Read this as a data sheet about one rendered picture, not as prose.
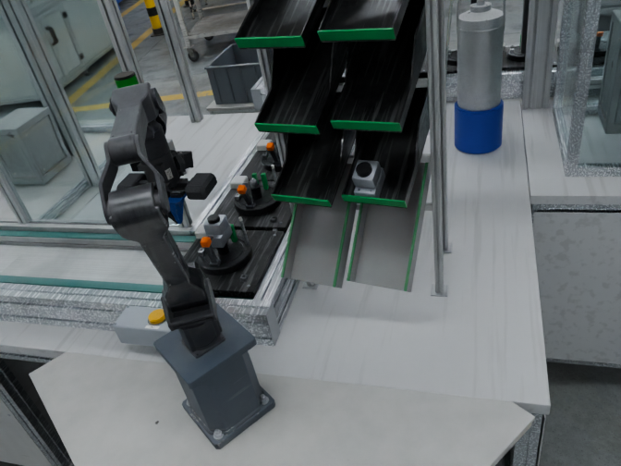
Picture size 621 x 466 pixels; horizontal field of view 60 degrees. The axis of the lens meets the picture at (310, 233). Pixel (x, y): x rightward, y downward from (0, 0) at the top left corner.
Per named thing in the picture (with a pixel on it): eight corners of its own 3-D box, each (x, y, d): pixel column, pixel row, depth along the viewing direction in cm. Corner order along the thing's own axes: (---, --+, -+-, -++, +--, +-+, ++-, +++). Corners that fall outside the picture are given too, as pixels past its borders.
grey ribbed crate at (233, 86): (312, 100, 307) (306, 60, 294) (213, 105, 326) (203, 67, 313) (330, 73, 340) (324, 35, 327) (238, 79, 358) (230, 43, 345)
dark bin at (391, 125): (401, 133, 95) (394, 104, 89) (334, 129, 101) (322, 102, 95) (436, 19, 106) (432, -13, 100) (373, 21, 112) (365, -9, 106)
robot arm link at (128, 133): (169, 216, 76) (144, 149, 69) (110, 230, 75) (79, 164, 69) (174, 131, 99) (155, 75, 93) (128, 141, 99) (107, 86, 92)
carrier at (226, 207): (286, 233, 146) (277, 193, 138) (206, 231, 153) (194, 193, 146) (310, 186, 164) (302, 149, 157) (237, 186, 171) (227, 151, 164)
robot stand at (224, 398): (217, 451, 105) (188, 385, 94) (182, 407, 115) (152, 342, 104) (276, 405, 112) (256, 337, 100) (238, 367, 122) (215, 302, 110)
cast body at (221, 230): (223, 248, 132) (215, 225, 127) (207, 247, 133) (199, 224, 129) (236, 227, 138) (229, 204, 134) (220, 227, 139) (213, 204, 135)
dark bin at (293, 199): (331, 208, 109) (320, 188, 103) (274, 201, 114) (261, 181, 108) (369, 100, 120) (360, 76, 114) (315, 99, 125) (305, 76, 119)
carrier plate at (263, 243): (255, 299, 126) (253, 291, 125) (164, 292, 133) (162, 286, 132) (285, 237, 144) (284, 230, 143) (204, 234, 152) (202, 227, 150)
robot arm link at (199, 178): (193, 161, 93) (207, 143, 97) (101, 162, 98) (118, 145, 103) (206, 201, 97) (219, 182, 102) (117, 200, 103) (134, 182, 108)
